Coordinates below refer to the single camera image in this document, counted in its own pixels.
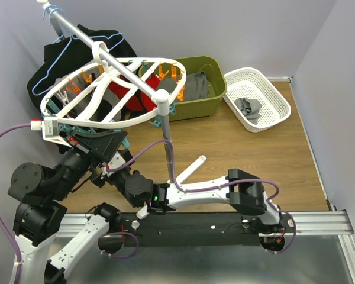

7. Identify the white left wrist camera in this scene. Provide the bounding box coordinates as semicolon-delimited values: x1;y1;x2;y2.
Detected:
30;116;69;147

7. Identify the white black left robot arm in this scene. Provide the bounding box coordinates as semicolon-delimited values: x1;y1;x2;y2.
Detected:
8;130;127;283

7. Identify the silver white clothes rack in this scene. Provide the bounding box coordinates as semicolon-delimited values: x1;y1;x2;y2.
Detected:
39;1;186;180

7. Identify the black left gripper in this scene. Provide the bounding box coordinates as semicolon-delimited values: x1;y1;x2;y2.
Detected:
51;127;130;200

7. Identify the grey sock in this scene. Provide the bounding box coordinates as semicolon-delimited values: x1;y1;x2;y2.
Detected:
234;98;262;124

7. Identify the black hanging garment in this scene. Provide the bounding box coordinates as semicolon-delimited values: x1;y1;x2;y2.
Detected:
27;24;146;121

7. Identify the teal clothes clip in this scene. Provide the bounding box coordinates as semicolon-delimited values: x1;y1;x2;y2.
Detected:
122;138;130;149

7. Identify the orange clothes clip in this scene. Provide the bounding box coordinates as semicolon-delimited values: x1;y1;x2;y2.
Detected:
157;63;170;81
176;87;185;102
171;63;181;82

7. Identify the light blue wire hanger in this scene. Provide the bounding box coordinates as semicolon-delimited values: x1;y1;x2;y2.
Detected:
27;25;136;97

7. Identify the white round clip hanger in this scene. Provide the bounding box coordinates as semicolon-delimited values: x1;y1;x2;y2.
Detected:
40;40;186;130

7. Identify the aluminium frame rail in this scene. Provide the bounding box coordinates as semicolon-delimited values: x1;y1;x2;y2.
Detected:
67;211;355;283

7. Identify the olive green plastic bin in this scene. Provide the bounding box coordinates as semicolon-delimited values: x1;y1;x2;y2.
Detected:
146;56;227;121

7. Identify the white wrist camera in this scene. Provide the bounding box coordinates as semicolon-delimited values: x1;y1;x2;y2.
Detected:
30;116;69;147
101;151;126;178

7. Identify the red sock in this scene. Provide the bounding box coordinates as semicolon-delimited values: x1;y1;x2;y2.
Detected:
108;74;160;112

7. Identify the white perforated plastic basket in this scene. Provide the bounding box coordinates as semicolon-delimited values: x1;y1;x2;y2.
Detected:
223;67;292;133

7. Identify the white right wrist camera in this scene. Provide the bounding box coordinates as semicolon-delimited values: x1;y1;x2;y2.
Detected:
101;151;126;178

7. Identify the grey cloth in bin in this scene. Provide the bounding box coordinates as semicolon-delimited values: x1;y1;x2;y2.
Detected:
157;71;209;101

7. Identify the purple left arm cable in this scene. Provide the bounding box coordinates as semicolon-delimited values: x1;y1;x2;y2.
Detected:
0;122;33;284

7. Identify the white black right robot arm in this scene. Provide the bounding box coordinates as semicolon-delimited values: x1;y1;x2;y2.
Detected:
101;152;282;232

